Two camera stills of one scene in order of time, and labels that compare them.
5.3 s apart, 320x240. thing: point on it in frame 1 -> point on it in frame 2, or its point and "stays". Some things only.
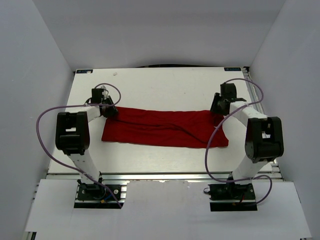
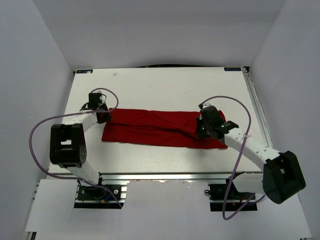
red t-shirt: (195, 128) stays
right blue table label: (232, 69) stays
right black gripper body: (216, 106) -> (202, 129)
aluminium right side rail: (269, 170) stays
